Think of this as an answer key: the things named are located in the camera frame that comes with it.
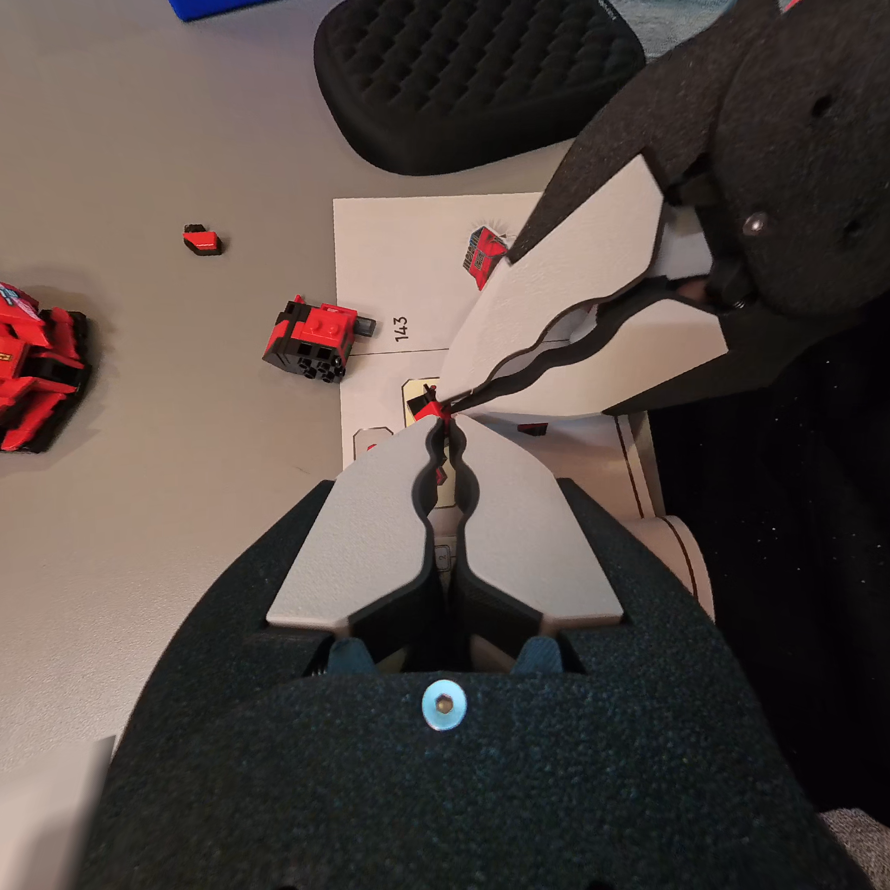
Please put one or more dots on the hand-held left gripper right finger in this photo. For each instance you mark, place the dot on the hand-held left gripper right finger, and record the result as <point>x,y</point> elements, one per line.
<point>535,549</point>

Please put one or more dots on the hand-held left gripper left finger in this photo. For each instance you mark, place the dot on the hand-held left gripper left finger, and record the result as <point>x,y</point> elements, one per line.
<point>354,549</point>

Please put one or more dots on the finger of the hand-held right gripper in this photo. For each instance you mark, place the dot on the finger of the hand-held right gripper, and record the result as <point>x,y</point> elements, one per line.
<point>626,375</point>
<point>577,257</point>

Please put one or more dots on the small black red brick assembly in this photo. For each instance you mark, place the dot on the small black red brick assembly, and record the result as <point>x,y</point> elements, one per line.
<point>427,409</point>

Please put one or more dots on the white instruction booklet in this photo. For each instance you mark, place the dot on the white instruction booklet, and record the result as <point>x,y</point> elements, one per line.
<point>389,264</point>

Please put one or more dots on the red black brick subassembly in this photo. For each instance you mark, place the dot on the red black brick subassembly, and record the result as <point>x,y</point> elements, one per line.
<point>320,327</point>

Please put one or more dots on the red curved brick black plate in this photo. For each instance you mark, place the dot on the red curved brick black plate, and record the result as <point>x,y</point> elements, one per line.
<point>201,240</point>

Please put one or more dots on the black office chair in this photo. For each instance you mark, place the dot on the black office chair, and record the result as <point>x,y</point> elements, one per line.
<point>452,83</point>

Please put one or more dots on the red brick-built toy car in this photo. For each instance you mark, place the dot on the red brick-built toy car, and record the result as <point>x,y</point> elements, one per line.
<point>35,361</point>

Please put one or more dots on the blue plastic storage bin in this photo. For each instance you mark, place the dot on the blue plastic storage bin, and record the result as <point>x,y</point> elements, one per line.
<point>208,7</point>

